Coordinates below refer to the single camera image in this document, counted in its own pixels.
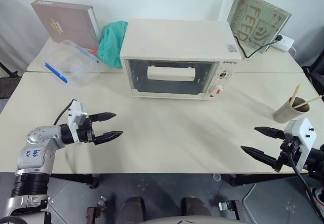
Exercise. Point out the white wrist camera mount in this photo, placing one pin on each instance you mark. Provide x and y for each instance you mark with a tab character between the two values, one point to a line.
76	112
302	130

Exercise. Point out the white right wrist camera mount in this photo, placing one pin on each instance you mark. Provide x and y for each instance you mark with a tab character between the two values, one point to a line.
302	130

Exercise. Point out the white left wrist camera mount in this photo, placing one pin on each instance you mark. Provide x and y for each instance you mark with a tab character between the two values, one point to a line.
76	112

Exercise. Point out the small orange red object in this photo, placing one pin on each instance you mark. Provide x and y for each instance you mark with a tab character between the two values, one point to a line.
94	51

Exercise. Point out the white and red shoe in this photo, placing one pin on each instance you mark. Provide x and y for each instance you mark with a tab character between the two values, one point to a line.
316	196

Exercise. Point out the large cream oven knob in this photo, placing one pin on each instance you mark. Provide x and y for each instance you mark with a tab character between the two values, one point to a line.
217	90

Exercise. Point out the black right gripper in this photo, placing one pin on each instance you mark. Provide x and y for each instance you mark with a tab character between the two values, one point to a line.
285	155

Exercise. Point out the beige cardboard cup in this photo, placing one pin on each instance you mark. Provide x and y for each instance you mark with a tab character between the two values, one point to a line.
286	112

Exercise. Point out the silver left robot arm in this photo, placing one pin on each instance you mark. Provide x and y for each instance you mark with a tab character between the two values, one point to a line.
35	155

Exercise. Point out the black equipment beside table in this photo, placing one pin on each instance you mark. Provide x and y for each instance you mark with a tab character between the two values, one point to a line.
316	79

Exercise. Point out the brown hardcover book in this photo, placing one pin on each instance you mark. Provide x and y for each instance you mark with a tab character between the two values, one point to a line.
65	23

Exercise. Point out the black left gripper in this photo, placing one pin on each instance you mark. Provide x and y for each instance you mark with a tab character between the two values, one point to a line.
85	134

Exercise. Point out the glass oven door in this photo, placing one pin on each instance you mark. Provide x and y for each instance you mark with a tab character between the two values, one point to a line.
136	79

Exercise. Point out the silver caster wheel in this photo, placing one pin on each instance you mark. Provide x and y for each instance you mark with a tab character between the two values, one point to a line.
223	205
102	200

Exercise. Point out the wooden stick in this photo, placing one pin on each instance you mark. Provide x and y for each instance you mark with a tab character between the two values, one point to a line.
310	101
295	94

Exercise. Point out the white power strip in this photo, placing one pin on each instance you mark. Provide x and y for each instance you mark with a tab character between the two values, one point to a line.
284	42

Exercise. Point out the green cloth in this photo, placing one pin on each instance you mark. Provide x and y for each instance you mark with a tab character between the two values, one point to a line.
111	44

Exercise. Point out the green FEED book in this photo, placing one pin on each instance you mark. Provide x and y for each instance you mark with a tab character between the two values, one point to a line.
255	21

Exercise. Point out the cream toaster oven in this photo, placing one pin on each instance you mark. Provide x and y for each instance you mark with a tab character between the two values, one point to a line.
177	39

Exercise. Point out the clear plastic container blue clips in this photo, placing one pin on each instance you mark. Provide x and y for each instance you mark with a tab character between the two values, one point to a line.
76	67

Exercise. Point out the black stand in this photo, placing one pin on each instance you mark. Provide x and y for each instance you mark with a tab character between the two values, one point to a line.
8	72

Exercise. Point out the black table frame bar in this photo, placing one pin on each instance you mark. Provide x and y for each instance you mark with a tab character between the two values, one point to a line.
76	178
253	179

